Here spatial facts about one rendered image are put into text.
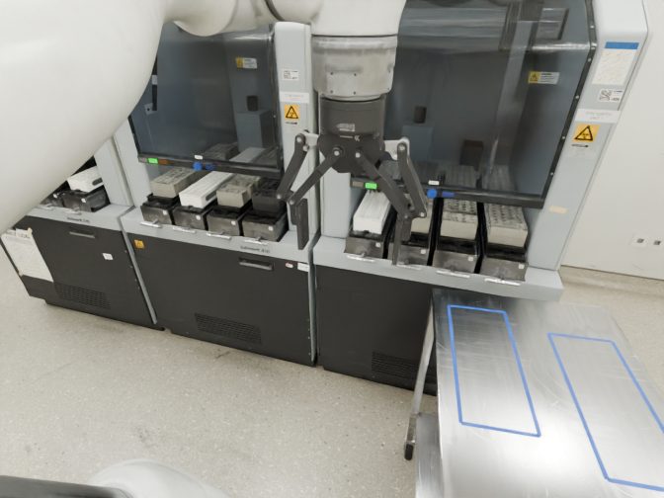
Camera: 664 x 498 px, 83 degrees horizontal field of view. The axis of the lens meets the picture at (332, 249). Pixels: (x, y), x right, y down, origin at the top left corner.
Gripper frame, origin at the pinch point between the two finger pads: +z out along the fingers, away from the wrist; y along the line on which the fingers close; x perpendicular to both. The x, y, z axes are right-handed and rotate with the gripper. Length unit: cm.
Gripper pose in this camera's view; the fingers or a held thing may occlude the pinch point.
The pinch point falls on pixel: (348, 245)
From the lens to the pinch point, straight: 53.5
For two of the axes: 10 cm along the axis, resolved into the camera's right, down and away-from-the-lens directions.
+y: 9.6, 1.5, -2.4
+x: 2.8, -5.2, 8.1
